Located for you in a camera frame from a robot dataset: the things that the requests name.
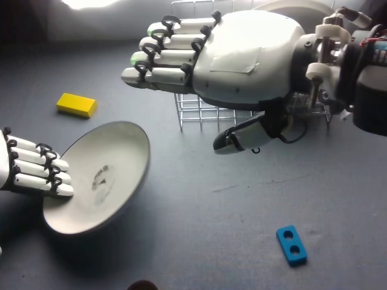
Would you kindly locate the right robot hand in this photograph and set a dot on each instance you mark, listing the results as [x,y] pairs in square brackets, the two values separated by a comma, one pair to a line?
[242,54]

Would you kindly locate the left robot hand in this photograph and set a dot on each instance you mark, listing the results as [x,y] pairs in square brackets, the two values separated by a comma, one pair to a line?
[27,169]

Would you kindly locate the smudged white plate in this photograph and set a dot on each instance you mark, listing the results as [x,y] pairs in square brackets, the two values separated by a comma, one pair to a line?
[305,5]

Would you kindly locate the white plate with print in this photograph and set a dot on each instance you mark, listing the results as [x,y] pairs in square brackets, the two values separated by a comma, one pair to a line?
[115,157]

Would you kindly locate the yellow wooden block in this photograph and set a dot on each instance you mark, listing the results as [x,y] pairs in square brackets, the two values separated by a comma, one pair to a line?
[75,104]

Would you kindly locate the brown round sandwich cookie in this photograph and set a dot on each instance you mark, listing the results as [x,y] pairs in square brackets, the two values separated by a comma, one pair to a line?
[142,285]

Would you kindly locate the blue block with two holes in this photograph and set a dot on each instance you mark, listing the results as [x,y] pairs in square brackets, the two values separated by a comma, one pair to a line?
[292,258]

